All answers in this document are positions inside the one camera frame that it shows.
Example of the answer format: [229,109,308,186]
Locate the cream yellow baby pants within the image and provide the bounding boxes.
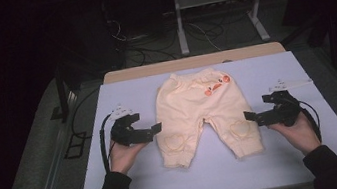
[147,61,267,172]

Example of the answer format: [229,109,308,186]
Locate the person's left hand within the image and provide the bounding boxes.
[106,136,153,178]

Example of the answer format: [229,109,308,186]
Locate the right hand-held gripper black cable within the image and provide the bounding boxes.
[298,97,324,146]

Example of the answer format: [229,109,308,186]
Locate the wooden table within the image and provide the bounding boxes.
[100,40,287,85]

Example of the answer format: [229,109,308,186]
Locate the black floor frame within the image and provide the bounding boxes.
[60,130,91,161]

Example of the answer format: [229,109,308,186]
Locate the black floor cable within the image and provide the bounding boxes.
[65,85,109,142]

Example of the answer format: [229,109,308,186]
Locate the hand-held gripper black cable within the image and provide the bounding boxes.
[298,97,324,146]
[95,113,123,176]

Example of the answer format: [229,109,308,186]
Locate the tangle of black cables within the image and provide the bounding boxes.
[106,9,183,70]

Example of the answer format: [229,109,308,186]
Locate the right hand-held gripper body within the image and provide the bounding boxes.
[251,74,320,132]

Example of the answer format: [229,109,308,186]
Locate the left hand-held gripper black cable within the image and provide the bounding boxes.
[95,113,123,176]

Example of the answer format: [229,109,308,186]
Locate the white floor cable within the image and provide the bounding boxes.
[188,19,223,55]

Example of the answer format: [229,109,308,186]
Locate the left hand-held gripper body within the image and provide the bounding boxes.
[106,99,156,149]

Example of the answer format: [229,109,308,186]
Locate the person's right hand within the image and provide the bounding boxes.
[266,109,324,162]

